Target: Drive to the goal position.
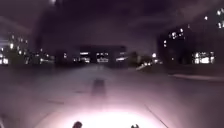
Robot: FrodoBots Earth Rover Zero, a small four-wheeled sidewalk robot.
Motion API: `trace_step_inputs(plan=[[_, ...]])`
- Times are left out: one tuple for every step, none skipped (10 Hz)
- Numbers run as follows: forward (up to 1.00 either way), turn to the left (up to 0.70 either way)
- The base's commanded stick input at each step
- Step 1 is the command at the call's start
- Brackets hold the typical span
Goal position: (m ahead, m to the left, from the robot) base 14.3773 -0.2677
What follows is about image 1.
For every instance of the low wide building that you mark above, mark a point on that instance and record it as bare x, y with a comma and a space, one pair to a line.
101, 55

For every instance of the building with many lit windows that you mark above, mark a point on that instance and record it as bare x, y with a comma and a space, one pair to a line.
13, 50

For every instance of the large dark building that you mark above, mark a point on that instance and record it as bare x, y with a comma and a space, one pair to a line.
190, 46

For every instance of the robot's own part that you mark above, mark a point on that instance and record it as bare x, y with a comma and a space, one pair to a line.
77, 125
135, 126

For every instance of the dark paved ground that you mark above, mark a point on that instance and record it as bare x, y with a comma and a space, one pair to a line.
110, 100

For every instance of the tree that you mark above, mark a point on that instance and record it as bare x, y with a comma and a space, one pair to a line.
134, 58

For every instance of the pale kerb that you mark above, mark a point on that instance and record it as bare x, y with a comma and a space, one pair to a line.
200, 77

